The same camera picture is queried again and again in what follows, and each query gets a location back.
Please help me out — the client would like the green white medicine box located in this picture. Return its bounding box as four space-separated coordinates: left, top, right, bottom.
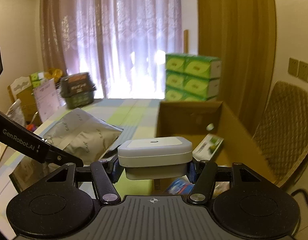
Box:
193 133 223 161

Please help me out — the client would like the white power adapter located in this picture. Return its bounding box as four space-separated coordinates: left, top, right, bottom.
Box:
118 137 193 180

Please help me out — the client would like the silver foil bag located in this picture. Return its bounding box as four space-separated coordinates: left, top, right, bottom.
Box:
9 108 123 193

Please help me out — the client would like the clear plastic bag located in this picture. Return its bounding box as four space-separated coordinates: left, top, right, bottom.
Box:
6 99 26 127

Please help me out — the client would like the white carved chair back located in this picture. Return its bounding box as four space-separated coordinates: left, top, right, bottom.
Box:
7 76 35 105

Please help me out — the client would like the brown cardboard box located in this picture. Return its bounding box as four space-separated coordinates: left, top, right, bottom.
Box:
156 100 277 196

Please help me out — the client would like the yellow plastic bag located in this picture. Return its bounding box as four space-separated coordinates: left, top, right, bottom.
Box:
44 68 63 83

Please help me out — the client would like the dark green food container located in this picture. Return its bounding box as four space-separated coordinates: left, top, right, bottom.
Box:
60 72 96 109

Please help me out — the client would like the checkered tablecloth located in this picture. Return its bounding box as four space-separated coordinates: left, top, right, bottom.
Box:
0 99 160 239

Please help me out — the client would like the quilted brown chair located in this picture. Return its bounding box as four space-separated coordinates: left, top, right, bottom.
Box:
253 81 308 190

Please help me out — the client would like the green tissue box stack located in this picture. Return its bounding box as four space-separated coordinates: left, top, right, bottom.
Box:
165 53 222 101

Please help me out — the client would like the sheer pink curtain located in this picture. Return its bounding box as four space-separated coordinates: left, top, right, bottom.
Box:
40 0 183 99

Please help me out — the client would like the wooden door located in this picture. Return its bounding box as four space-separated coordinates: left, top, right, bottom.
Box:
197 0 276 134

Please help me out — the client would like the wall socket pair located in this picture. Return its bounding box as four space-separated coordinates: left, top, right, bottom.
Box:
288 57 308 83

